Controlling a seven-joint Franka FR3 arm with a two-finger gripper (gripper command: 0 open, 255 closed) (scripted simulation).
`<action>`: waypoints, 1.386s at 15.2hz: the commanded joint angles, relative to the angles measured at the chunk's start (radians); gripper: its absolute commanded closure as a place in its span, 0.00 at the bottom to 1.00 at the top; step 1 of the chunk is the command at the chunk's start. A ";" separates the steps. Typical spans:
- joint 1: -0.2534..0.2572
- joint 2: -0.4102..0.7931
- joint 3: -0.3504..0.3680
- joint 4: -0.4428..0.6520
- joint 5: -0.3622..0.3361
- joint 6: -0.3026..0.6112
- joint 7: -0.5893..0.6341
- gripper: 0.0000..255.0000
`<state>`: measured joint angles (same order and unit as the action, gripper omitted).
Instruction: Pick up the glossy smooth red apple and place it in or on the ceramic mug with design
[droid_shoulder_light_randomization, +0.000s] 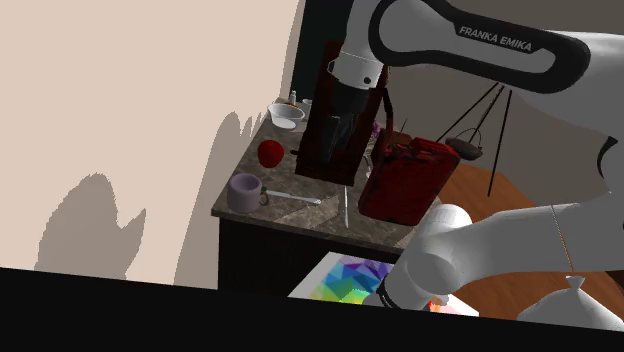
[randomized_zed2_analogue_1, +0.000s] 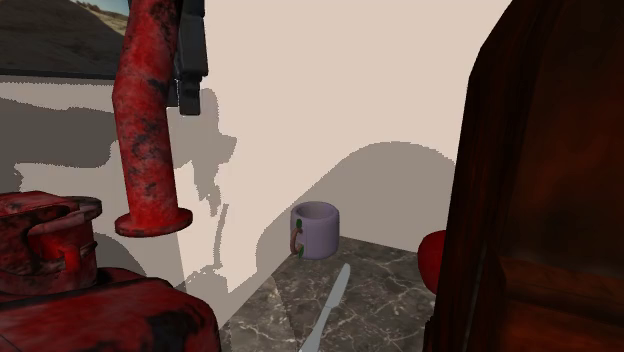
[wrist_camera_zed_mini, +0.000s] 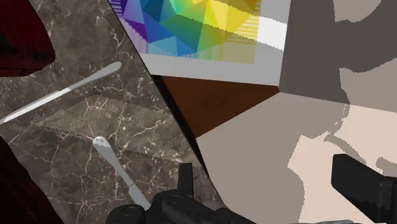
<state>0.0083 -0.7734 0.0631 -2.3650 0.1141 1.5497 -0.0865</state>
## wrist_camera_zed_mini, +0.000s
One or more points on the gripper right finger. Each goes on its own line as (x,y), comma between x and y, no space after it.
(359,181)

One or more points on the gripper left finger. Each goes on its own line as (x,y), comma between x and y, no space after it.
(185,183)

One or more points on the silver table knife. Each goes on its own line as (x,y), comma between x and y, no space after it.
(66,89)
(115,163)

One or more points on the dark brown rounded object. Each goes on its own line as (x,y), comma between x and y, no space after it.
(18,192)

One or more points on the dark red rounded object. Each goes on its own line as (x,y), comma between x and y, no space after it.
(21,34)

